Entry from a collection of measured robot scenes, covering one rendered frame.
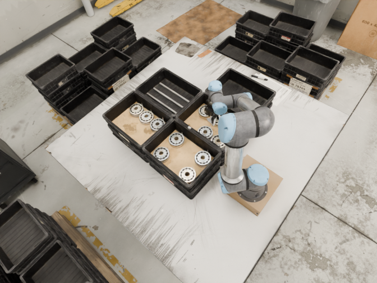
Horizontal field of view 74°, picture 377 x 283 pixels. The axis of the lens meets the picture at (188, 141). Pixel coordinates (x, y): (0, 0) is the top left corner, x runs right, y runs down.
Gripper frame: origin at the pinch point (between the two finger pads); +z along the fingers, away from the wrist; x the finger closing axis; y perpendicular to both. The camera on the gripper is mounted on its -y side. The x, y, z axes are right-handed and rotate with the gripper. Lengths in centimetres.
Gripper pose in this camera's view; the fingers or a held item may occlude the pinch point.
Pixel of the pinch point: (216, 122)
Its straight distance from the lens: 171.9
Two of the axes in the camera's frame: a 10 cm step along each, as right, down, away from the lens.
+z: 0.6, 5.3, 8.5
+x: -6.0, 7.0, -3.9
